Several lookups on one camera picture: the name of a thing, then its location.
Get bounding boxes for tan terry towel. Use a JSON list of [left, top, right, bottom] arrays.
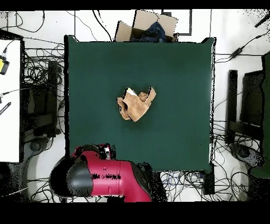
[[116, 86, 157, 123]]

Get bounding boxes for black flat panel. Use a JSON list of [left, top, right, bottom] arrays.
[[239, 70, 265, 127]]

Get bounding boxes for small black round device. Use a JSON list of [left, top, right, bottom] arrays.
[[29, 141, 42, 152]]

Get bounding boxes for black striped strip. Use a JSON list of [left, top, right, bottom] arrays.
[[0, 101, 12, 116]]

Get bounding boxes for brown cardboard box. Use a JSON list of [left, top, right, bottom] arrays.
[[114, 10, 179, 43]]

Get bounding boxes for black bulky floor device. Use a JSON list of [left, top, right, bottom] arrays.
[[229, 143, 265, 170]]

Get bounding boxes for dark green tablecloth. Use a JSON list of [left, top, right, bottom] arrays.
[[64, 34, 216, 173]]

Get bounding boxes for dark blue jeans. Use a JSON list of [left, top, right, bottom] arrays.
[[129, 21, 167, 43]]

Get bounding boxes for black rectangular block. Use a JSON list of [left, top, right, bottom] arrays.
[[202, 172, 215, 195]]

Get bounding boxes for yellow and black device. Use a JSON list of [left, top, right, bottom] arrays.
[[0, 55, 10, 76]]

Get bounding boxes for black upright bar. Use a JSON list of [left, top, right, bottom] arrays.
[[225, 69, 238, 144]]

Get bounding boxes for dark green covered furniture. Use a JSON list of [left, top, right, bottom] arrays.
[[249, 50, 270, 178]]

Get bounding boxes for black power adapter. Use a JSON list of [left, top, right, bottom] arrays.
[[229, 47, 245, 60]]

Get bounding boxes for white desk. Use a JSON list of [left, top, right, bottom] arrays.
[[0, 39, 22, 163]]

